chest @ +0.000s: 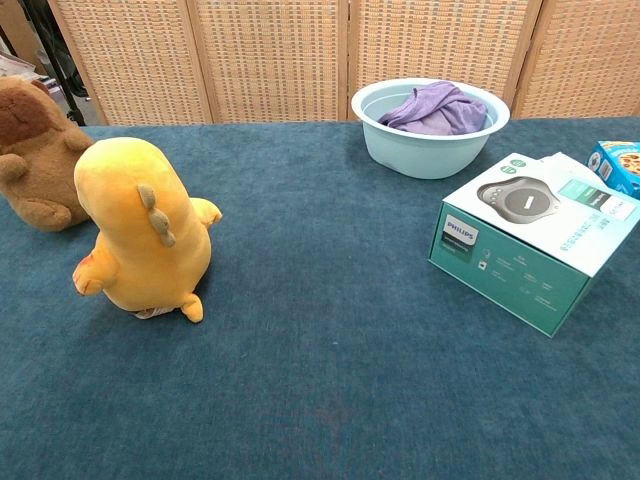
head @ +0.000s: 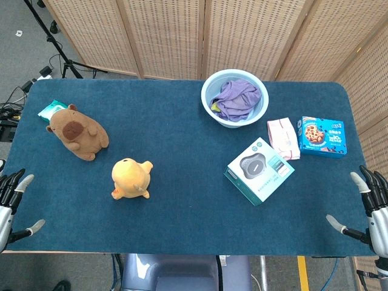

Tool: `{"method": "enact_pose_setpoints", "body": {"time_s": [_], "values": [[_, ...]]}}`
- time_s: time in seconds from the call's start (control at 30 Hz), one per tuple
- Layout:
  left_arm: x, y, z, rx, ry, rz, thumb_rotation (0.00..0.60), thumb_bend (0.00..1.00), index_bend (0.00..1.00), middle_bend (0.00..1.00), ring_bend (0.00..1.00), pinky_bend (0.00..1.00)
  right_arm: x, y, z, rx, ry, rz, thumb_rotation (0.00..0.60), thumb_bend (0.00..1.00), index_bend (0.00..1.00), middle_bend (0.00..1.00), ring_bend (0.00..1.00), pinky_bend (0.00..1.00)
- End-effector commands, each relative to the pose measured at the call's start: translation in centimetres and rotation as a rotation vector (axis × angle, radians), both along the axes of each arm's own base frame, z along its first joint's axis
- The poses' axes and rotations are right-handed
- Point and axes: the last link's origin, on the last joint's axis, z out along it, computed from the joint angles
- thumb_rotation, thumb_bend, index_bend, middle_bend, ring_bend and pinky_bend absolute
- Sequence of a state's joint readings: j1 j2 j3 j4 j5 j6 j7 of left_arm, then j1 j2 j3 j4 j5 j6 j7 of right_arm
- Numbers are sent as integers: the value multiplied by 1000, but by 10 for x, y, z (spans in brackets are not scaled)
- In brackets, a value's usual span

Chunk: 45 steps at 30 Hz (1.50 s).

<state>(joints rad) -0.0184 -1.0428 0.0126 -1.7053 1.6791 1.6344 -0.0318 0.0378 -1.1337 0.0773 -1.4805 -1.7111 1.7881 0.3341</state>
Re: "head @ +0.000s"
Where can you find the blue cookie box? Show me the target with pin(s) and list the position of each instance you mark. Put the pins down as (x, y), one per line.
(322, 136)

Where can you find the blue felt table mat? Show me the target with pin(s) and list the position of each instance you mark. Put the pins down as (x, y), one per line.
(188, 169)

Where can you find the yellow green cloth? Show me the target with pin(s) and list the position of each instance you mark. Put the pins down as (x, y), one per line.
(215, 105)

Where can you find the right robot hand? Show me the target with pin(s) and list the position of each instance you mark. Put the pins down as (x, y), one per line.
(374, 209)

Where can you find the pink striped tissue pack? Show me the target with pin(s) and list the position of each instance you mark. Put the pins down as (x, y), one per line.
(283, 138)

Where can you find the green wet wipes pack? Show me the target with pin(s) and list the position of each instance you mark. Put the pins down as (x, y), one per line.
(50, 110)

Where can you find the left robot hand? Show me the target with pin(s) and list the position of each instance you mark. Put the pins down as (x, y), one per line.
(6, 209)

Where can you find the orange plush toy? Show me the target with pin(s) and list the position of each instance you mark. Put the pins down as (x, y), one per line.
(131, 179)

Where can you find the brown capybara plush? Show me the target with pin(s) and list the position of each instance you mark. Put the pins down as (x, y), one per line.
(79, 133)

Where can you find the white power strip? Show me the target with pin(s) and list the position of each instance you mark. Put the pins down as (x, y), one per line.
(45, 72)

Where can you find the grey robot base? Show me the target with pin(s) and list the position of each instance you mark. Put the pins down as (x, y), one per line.
(182, 272)

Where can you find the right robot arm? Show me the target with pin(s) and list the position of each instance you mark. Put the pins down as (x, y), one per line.
(382, 272)

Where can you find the light blue plastic basin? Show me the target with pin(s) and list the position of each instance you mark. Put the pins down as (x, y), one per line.
(235, 100)

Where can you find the purple cloth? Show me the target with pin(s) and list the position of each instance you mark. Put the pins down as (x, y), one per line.
(239, 98)

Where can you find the white teal product box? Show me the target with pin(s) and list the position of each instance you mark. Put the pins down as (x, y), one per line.
(259, 169)

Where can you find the black tripod stand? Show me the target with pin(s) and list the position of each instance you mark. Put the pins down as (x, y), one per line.
(51, 39)

